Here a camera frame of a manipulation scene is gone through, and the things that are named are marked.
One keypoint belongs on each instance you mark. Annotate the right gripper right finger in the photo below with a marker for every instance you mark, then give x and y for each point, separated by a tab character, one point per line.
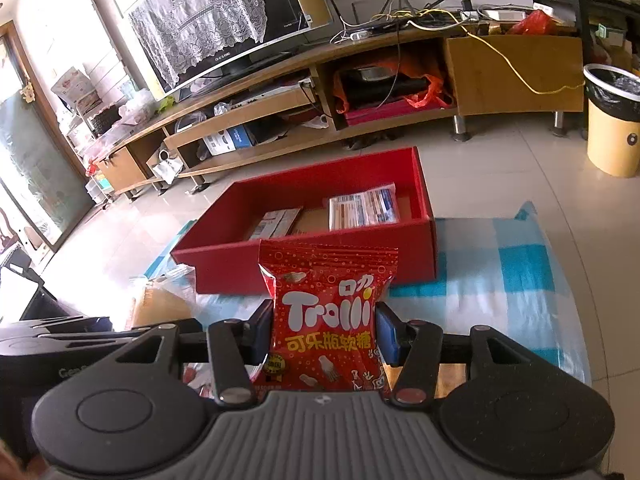
426	363

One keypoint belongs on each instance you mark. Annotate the red plastic bag on stand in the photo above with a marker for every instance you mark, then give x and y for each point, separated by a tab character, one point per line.
537	23

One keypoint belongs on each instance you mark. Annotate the red Trolli candy bag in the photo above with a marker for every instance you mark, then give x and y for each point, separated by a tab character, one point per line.
323	336

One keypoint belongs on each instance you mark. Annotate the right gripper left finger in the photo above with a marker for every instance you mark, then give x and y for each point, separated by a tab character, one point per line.
231	346

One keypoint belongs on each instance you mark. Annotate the wooden TV stand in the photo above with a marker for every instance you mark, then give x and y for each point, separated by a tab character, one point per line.
289	106

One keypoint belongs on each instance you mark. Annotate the blue white checkered cloth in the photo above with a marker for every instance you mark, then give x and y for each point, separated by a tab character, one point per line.
500	272

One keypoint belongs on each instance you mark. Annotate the flat screen television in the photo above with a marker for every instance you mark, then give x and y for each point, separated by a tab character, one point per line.
286	19

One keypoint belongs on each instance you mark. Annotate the orange plastic bag in shelf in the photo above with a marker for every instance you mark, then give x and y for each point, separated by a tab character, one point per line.
417	79

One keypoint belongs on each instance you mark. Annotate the striped clear snack packet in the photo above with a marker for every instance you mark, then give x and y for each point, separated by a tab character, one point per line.
373	207

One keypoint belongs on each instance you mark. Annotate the red cardboard box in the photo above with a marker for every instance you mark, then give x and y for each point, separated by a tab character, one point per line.
224	254

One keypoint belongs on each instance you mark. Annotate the white lace TV cover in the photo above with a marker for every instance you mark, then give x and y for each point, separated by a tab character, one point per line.
178	34

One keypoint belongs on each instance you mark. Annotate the blue white carton box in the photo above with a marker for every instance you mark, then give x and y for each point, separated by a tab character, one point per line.
229	140

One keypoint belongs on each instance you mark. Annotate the yellow trash bin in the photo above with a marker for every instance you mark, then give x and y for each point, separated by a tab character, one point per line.
613	119

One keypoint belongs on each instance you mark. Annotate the white wafer packet in box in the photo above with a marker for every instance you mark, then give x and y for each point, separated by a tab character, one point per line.
275	224

